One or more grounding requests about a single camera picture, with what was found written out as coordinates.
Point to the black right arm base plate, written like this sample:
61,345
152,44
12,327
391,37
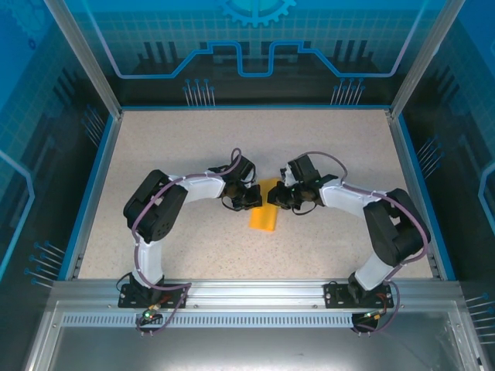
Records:
336,295

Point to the grey metal shelf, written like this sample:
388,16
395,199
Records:
247,348

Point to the small green-lit circuit board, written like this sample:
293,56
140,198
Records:
371,316
149,315

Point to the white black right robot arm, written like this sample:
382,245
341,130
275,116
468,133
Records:
344,199

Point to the aluminium side rail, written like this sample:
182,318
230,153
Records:
414,193
98,193

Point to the blue grid print side panel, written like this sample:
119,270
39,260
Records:
31,116
464,116

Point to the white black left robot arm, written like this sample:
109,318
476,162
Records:
201,189

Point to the aluminium frame post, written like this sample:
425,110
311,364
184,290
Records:
423,58
89,58

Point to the aluminium mounting rail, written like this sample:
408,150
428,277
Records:
255,293

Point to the blue gear print enclosure panel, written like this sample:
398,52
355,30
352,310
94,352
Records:
154,31

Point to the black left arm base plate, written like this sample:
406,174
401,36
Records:
131,297

